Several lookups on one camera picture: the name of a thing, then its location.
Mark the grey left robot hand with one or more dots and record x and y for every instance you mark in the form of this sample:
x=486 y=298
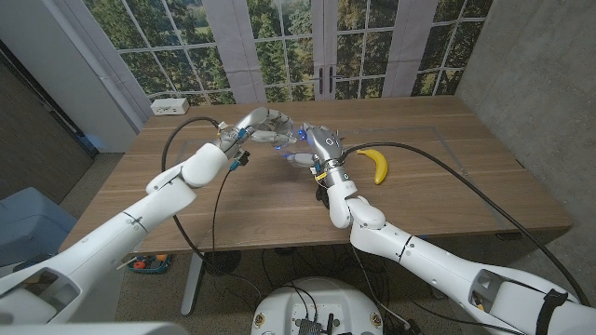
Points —
x=263 y=123

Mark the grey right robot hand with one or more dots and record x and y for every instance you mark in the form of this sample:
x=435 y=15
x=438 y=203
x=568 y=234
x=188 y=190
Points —
x=328 y=146

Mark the clear glass jar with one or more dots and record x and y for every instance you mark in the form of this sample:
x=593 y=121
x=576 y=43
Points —
x=298 y=149

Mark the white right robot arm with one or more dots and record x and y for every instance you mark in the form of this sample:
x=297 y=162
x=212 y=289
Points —
x=442 y=270

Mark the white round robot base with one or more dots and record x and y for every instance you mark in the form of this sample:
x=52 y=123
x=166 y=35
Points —
x=279 y=307

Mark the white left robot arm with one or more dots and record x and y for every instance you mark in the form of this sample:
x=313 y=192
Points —
x=139 y=218

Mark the yellow toy banana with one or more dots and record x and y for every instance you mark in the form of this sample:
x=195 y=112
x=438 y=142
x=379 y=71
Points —
x=381 y=170

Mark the printed window backdrop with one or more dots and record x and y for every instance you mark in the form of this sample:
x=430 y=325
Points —
x=279 y=46

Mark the white power strip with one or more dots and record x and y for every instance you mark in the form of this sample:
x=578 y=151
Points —
x=170 y=106

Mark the black round fan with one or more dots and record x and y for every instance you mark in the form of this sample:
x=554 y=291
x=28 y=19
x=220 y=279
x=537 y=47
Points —
x=226 y=264

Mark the white table leg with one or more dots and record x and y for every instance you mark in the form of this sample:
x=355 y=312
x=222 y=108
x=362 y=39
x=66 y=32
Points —
x=190 y=288

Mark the basket of colourful toys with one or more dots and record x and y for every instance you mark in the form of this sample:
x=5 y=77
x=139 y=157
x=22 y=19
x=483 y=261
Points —
x=149 y=265

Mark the grey blue storage box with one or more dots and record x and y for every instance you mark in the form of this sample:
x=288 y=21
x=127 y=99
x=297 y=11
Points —
x=28 y=223

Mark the white robot torso edge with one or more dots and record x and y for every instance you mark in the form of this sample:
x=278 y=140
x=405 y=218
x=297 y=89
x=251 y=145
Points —
x=93 y=329

